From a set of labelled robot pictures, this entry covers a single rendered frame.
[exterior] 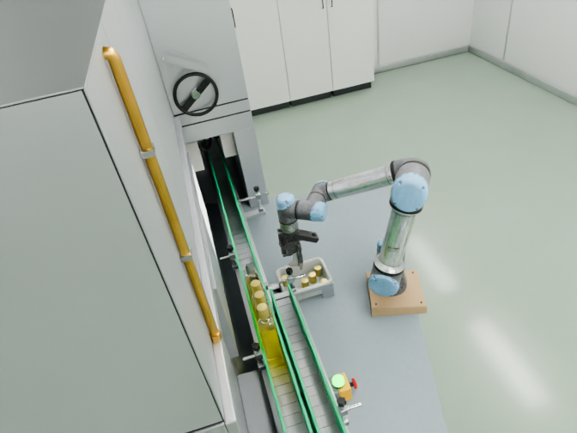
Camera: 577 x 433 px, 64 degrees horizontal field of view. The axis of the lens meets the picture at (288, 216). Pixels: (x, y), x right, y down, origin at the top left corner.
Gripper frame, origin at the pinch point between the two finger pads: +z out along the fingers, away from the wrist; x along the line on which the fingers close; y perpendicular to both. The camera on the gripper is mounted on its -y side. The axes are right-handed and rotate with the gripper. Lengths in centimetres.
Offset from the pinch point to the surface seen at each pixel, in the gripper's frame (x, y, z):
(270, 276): -16.3, 13.5, 19.2
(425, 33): -407, -255, 59
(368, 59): -358, -162, 58
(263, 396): 53, 27, 6
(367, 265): -7.3, -32.3, 19.3
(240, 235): -35.4, 22.5, 6.2
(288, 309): 18.1, 10.5, 6.2
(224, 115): -74, 16, -40
